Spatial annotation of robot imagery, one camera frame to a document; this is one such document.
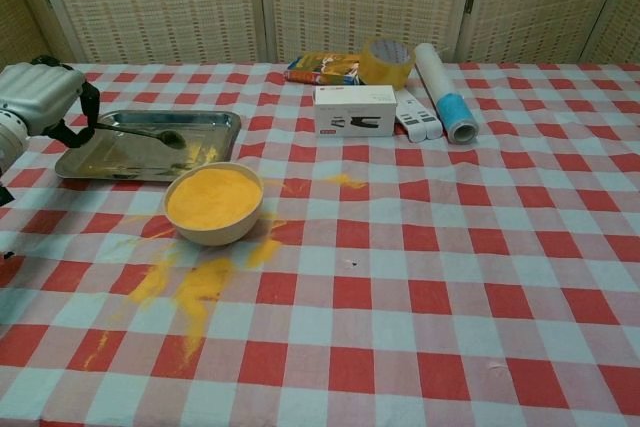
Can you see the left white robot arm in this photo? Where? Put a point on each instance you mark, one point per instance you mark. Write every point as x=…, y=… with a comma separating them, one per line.
x=10, y=139

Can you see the red white checkered tablecloth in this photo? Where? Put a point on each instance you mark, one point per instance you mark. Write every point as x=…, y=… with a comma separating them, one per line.
x=450, y=247

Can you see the yellow orange snack packet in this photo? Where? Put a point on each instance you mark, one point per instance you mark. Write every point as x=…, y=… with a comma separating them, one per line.
x=325, y=67

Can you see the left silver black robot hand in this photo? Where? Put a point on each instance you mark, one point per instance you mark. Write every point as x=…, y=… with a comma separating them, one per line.
x=40, y=97

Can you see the rectangular steel tray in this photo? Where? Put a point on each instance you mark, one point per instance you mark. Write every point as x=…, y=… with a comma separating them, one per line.
x=130, y=157

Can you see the white roll with blue label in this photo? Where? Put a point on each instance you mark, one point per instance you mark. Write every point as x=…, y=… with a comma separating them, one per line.
x=440, y=82

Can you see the yellow powder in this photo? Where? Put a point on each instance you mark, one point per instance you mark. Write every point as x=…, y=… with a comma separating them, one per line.
x=200, y=287

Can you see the metal screen hinge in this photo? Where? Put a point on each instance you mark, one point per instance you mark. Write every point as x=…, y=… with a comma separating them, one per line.
x=470, y=0

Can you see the dark metal spoon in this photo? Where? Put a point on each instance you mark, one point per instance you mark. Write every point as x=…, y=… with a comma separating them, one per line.
x=170, y=138

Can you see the yellow bowl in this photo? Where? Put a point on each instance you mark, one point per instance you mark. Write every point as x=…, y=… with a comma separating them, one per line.
x=215, y=234

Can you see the white stapler box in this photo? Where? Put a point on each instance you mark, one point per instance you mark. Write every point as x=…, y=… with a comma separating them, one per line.
x=355, y=107

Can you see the clear packing tape roll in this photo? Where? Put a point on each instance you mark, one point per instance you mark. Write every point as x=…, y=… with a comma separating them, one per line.
x=385, y=74

